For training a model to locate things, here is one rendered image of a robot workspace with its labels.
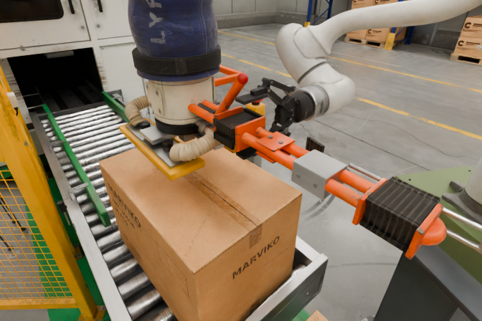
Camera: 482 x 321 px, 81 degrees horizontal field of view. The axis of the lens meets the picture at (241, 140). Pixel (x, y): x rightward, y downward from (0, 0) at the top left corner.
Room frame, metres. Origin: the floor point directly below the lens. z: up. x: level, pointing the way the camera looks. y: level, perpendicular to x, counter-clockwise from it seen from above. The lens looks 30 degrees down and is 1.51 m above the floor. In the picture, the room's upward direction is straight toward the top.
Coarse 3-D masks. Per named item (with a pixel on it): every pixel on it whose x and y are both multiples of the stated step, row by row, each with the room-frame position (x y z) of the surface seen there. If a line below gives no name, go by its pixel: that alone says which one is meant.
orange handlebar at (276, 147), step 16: (224, 80) 0.89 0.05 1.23; (208, 112) 0.62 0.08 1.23; (256, 144) 0.48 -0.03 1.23; (272, 144) 0.46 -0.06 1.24; (288, 144) 0.47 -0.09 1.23; (272, 160) 0.44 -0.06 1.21; (288, 160) 0.42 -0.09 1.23; (352, 176) 0.37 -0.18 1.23; (336, 192) 0.34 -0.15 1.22; (352, 192) 0.33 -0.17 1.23; (432, 240) 0.24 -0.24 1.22
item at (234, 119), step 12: (240, 108) 0.61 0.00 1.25; (216, 120) 0.55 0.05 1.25; (228, 120) 0.56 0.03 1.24; (240, 120) 0.56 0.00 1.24; (252, 120) 0.54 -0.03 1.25; (264, 120) 0.55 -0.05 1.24; (216, 132) 0.55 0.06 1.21; (228, 132) 0.51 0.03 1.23; (240, 132) 0.51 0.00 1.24; (252, 132) 0.53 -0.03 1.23; (228, 144) 0.51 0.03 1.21; (240, 144) 0.51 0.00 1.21
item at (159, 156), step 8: (120, 128) 0.77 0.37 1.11; (128, 128) 0.76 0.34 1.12; (136, 128) 0.76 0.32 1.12; (144, 128) 0.73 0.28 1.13; (128, 136) 0.72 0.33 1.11; (136, 136) 0.71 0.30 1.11; (136, 144) 0.68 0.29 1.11; (144, 144) 0.67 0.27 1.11; (160, 144) 0.66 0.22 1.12; (168, 144) 0.63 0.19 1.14; (144, 152) 0.64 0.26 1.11; (152, 152) 0.63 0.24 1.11; (160, 152) 0.62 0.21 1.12; (168, 152) 0.62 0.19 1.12; (152, 160) 0.60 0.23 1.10; (160, 160) 0.59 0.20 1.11; (168, 160) 0.58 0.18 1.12; (192, 160) 0.59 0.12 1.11; (200, 160) 0.59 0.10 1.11; (160, 168) 0.57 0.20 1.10; (168, 168) 0.56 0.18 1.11; (176, 168) 0.56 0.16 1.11; (184, 168) 0.56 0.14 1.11; (192, 168) 0.57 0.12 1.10; (168, 176) 0.54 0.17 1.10; (176, 176) 0.54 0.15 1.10
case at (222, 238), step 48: (144, 192) 0.66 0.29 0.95; (192, 192) 0.66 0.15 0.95; (240, 192) 0.66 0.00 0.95; (288, 192) 0.66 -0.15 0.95; (144, 240) 0.60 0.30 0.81; (192, 240) 0.48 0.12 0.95; (240, 240) 0.48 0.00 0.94; (288, 240) 0.63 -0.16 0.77; (192, 288) 0.40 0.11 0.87; (240, 288) 0.48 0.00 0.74
